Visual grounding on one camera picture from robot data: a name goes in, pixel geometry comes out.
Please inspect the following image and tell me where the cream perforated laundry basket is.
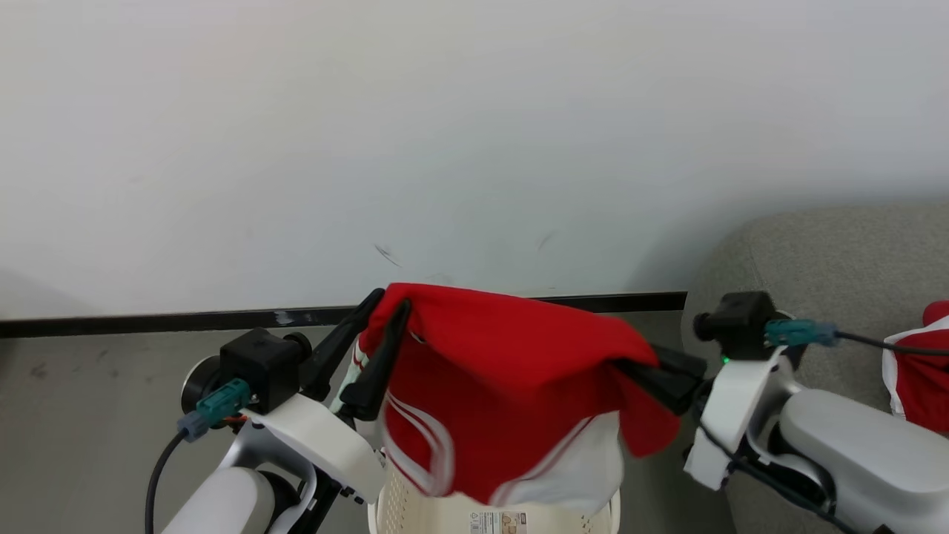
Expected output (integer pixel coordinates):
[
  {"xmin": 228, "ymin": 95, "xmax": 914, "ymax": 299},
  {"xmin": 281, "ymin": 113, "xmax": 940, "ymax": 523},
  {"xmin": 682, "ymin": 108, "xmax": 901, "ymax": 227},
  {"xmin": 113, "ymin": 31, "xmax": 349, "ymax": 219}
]
[{"xmin": 368, "ymin": 415, "xmax": 622, "ymax": 534}]

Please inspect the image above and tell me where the white basket label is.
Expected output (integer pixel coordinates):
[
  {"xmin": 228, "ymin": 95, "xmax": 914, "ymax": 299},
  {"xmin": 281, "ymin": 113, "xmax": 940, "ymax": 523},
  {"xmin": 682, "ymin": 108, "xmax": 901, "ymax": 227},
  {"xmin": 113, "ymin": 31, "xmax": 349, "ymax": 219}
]
[{"xmin": 468, "ymin": 510, "xmax": 528, "ymax": 534}]

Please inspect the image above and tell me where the black left camera cable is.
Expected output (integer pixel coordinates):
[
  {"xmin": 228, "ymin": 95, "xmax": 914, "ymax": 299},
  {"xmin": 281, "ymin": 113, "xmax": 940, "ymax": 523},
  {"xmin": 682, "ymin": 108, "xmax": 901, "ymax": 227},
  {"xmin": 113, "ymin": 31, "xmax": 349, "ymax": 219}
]
[{"xmin": 145, "ymin": 430, "xmax": 188, "ymax": 534}]

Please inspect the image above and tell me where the red white garment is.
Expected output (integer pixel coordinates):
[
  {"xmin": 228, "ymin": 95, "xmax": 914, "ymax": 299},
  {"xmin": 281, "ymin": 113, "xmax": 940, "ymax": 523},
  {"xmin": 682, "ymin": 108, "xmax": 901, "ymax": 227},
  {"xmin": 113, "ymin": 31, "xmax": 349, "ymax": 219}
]
[{"xmin": 882, "ymin": 300, "xmax": 949, "ymax": 435}]

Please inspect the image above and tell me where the black camera cable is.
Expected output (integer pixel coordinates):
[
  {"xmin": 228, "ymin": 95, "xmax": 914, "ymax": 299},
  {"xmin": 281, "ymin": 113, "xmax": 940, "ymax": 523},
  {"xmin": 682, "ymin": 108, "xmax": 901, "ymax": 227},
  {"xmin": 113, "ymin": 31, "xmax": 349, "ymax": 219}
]
[
  {"xmin": 838, "ymin": 331, "xmax": 949, "ymax": 357},
  {"xmin": 145, "ymin": 430, "xmax": 188, "ymax": 534}
]

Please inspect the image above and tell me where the black right camera cable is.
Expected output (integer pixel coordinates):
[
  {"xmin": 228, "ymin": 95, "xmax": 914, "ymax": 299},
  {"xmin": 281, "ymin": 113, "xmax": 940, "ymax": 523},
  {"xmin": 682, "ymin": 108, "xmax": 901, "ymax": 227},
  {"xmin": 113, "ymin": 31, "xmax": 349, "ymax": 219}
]
[{"xmin": 838, "ymin": 331, "xmax": 949, "ymax": 357}]

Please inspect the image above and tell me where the teal left camera connector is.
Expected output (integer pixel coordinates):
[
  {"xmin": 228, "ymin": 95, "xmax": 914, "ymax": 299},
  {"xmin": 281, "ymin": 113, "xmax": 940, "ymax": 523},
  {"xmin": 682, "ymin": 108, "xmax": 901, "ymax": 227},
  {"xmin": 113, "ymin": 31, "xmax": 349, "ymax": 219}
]
[{"xmin": 177, "ymin": 378, "xmax": 252, "ymax": 444}]

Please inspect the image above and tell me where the teal camera connector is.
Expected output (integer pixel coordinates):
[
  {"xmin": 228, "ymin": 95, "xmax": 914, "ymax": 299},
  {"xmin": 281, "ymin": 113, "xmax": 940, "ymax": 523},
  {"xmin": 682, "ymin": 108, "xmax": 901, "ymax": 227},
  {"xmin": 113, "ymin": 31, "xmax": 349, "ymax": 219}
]
[
  {"xmin": 177, "ymin": 378, "xmax": 252, "ymax": 444},
  {"xmin": 764, "ymin": 318, "xmax": 843, "ymax": 350}
]

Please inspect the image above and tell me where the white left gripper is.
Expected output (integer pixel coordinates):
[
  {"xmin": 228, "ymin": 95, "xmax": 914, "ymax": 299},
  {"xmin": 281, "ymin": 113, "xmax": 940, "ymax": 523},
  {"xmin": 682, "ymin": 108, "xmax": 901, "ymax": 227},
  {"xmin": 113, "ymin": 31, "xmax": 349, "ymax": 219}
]
[{"xmin": 248, "ymin": 289, "xmax": 412, "ymax": 506}]

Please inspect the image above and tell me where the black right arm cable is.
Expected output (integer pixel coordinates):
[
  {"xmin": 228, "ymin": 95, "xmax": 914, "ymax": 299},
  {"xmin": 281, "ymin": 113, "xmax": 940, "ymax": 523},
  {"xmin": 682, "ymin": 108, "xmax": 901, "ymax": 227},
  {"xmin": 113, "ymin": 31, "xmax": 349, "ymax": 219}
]
[{"xmin": 691, "ymin": 397, "xmax": 890, "ymax": 534}]

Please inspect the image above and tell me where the black baseboard strip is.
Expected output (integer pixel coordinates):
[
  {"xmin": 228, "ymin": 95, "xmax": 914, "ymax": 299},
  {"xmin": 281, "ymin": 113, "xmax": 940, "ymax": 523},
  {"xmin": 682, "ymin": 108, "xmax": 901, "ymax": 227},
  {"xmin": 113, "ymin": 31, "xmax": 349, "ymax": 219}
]
[{"xmin": 0, "ymin": 291, "xmax": 688, "ymax": 340}]

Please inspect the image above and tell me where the red white sports shirt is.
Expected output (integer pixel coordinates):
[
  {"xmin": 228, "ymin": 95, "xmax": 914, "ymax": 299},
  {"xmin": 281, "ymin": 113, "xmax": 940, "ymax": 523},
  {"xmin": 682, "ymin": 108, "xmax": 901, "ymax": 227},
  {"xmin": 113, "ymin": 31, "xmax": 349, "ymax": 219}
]
[{"xmin": 330, "ymin": 282, "xmax": 683, "ymax": 514}]

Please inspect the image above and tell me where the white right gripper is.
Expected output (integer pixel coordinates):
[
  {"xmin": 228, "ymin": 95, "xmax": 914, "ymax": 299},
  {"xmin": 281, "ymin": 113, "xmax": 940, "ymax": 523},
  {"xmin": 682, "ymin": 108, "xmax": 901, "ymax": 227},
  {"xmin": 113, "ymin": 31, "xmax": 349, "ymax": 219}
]
[{"xmin": 615, "ymin": 344, "xmax": 807, "ymax": 492}]

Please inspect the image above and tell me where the teal right camera connector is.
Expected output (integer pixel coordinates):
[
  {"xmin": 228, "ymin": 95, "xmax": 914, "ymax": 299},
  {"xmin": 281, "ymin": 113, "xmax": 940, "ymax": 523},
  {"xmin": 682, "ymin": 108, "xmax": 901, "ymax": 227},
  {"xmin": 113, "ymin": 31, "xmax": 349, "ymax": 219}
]
[{"xmin": 764, "ymin": 318, "xmax": 843, "ymax": 350}]

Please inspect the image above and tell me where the grey fabric sofa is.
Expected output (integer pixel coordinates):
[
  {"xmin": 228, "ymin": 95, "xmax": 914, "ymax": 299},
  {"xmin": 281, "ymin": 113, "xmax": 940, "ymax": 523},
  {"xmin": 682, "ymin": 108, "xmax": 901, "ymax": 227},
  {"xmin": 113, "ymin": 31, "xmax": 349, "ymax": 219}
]
[{"xmin": 681, "ymin": 204, "xmax": 949, "ymax": 534}]

